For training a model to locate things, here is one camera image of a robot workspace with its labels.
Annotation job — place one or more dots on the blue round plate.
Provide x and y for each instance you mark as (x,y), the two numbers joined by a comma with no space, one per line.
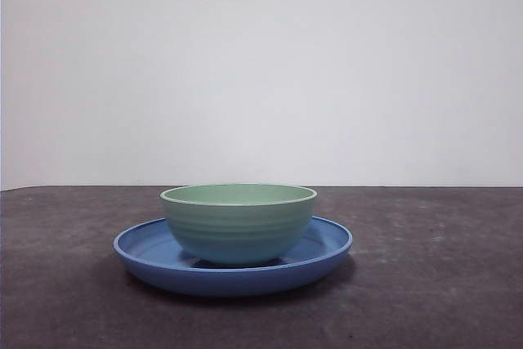
(229,281)

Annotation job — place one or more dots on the green ribbed bowl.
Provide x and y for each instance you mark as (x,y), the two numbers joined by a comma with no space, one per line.
(241,230)

